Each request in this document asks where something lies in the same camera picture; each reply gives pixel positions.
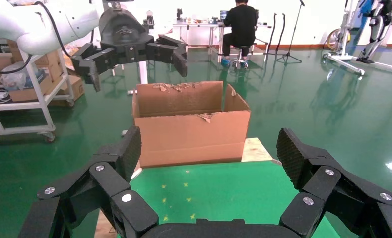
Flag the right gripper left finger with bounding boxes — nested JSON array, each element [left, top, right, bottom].
[[17, 126, 159, 238]]

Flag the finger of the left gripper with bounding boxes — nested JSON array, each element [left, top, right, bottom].
[[71, 42, 131, 93], [146, 34, 189, 78]]

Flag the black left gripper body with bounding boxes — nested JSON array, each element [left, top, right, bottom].
[[99, 8, 156, 62]]

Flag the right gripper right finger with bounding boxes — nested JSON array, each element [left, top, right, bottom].
[[276, 127, 392, 238]]

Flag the large open cardboard carton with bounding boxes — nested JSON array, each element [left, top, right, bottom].
[[131, 80, 252, 169]]

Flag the white desk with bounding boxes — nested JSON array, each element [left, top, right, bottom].
[[172, 20, 272, 64]]

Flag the white column table leg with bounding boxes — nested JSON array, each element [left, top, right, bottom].
[[127, 60, 149, 96]]

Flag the wheeled metal stool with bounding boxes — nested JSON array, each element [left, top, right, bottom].
[[230, 46, 250, 70]]

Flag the person in black clothes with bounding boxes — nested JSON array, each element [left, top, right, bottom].
[[220, 0, 260, 70]]

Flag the clear plastic bag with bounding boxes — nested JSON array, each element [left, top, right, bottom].
[[0, 61, 48, 91]]

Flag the white shelf cart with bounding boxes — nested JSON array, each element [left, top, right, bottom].
[[0, 36, 75, 144]]

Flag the black pole stand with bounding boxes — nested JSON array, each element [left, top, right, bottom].
[[267, 12, 278, 55], [279, 12, 287, 54]]

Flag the green table cloth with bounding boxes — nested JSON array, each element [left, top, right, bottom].
[[117, 160, 342, 238]]

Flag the black tripod stand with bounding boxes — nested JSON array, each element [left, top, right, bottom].
[[276, 0, 306, 65]]

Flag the yellow hoop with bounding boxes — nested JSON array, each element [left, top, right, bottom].
[[325, 28, 351, 52]]

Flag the hanging humanoid robot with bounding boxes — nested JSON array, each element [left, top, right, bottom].
[[356, 0, 392, 65]]

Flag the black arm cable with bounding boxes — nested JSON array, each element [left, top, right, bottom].
[[0, 0, 95, 75]]

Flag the white metal stand frame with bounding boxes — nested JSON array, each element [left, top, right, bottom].
[[322, 0, 392, 76]]

